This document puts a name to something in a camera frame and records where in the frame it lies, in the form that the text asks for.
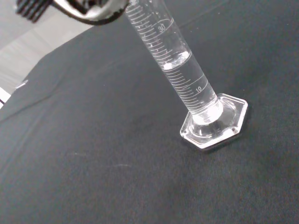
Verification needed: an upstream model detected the black bench cloth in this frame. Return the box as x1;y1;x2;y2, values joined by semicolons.
0;0;299;224

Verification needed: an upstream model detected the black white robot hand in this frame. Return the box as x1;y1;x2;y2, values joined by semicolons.
14;0;131;25

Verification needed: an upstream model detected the clear tape strip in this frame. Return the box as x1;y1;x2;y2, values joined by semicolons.
15;79;29;89

